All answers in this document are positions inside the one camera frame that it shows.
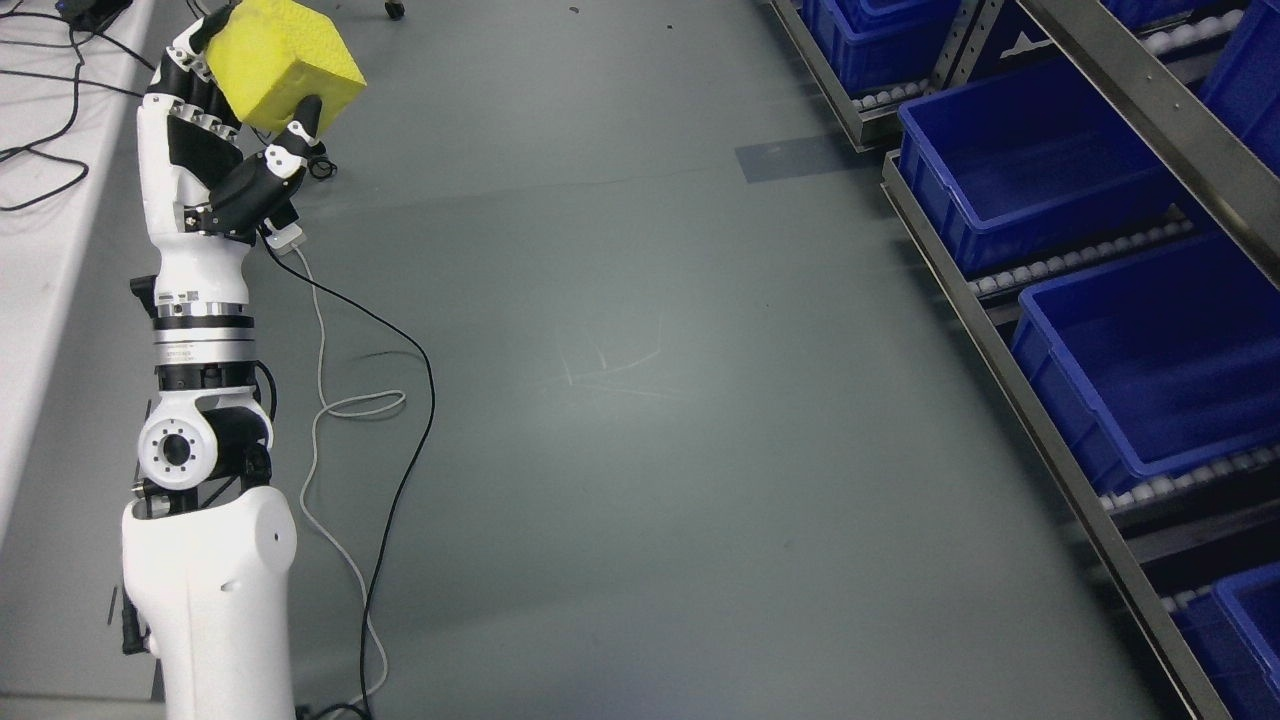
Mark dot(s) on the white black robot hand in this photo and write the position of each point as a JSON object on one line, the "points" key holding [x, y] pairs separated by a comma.
{"points": [[205, 202]]}

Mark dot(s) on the large blue bin in rack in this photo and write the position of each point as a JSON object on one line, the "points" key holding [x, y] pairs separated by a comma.
{"points": [[1156, 364]]}

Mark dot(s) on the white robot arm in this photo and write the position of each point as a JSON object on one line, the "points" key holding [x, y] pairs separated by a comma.
{"points": [[208, 543]]}

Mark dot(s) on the blue bin bottom corner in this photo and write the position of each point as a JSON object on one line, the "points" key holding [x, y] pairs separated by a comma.
{"points": [[1233, 630]]}

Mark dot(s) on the white power adapter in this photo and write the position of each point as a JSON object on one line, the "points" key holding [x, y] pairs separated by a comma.
{"points": [[284, 240]]}

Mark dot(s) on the blue bin top rack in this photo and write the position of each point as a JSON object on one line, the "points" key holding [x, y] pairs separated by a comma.
{"points": [[875, 44]]}

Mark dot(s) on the metal shelf rack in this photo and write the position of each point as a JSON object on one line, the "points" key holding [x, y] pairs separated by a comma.
{"points": [[1197, 80]]}

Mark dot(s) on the yellow foam block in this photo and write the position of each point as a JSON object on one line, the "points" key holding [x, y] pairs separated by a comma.
{"points": [[271, 55]]}

